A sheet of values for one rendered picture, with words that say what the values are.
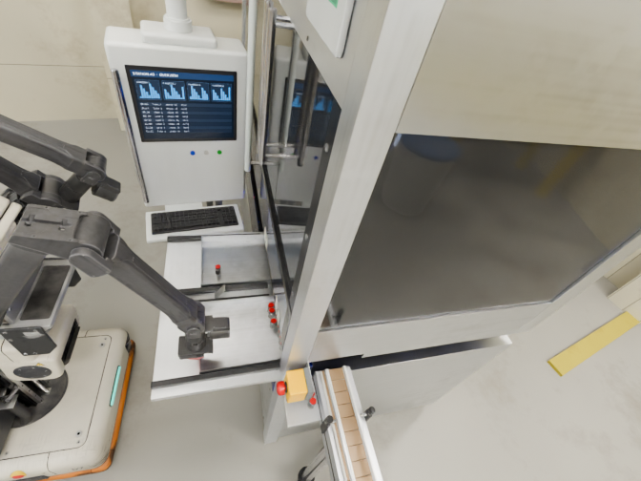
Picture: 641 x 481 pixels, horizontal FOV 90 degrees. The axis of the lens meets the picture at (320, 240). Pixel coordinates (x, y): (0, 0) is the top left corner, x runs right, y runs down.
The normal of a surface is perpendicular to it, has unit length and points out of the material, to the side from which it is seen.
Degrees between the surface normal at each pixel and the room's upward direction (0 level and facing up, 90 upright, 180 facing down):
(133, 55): 90
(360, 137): 90
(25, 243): 92
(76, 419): 0
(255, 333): 0
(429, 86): 90
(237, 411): 0
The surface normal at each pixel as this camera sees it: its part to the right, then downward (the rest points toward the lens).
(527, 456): 0.19, -0.69
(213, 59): 0.35, 0.72
